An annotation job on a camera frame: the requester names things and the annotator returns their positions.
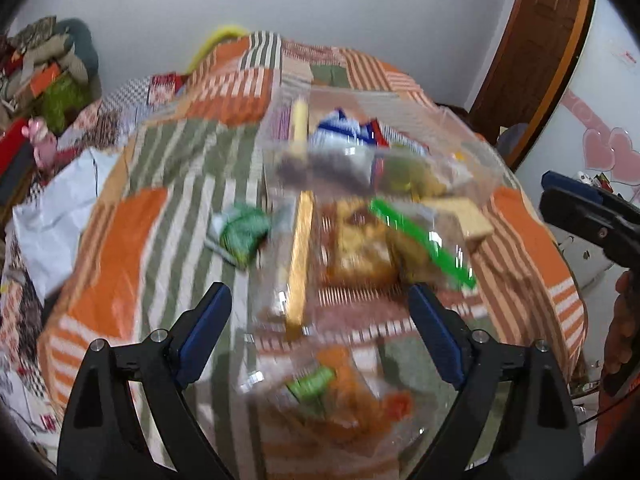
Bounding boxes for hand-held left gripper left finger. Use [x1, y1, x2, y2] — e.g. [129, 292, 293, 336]
[57, 282, 237, 480]

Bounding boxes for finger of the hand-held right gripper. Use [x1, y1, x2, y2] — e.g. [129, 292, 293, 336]
[541, 170, 640, 211]
[538, 187, 640, 272]

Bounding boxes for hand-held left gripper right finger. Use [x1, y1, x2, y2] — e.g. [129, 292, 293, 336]
[400, 282, 585, 480]

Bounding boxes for orange snack packet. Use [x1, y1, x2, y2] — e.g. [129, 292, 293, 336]
[284, 344, 417, 442]

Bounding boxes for cookie bag with green strip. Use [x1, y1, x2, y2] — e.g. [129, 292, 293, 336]
[324, 197, 479, 292]

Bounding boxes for pale biscuit packet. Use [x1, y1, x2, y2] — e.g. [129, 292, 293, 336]
[424, 197, 497, 252]

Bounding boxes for small green packet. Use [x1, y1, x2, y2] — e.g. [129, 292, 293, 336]
[206, 202, 274, 267]

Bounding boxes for clear bag with gold strip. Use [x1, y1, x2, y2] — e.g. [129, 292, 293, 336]
[259, 189, 322, 342]

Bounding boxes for clear plastic container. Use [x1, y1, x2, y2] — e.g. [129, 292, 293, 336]
[259, 84, 504, 203]

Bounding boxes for red packet with white label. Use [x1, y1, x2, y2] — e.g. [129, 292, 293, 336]
[369, 119, 390, 150]

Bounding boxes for blue and white snack packet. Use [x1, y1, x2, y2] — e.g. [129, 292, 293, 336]
[309, 107, 377, 147]

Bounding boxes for yellow snack packet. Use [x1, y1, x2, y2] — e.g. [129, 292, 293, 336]
[291, 99, 312, 157]

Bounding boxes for person's right hand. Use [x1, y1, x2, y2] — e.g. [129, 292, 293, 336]
[602, 270, 640, 395]

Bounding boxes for white wardrobe with pink stickers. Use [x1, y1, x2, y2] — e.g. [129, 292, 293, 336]
[510, 0, 640, 291]

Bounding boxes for wooden door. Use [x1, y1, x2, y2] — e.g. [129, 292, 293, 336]
[466, 0, 599, 172]

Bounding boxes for striped patchwork blanket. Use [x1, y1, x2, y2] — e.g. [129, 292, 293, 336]
[35, 30, 588, 480]

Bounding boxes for white crumpled cloth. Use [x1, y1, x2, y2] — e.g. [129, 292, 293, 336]
[12, 149, 122, 302]

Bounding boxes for orange garment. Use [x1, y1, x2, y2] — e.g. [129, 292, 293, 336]
[594, 385, 640, 463]

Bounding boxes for checked patchwork quilt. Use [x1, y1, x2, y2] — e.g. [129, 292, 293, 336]
[57, 72, 192, 147]

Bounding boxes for pink plush toy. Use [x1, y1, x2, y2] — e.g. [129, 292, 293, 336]
[21, 117, 59, 169]

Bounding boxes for yellow plastic hoop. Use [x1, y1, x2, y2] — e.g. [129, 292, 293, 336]
[186, 25, 249, 74]

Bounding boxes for orange cardboard box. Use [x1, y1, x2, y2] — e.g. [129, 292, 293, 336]
[29, 66, 60, 95]

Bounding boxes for teal cushion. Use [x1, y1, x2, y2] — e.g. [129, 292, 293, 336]
[54, 18, 100, 87]

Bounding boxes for pile of folded bedding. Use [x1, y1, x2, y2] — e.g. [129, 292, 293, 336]
[0, 16, 76, 117]

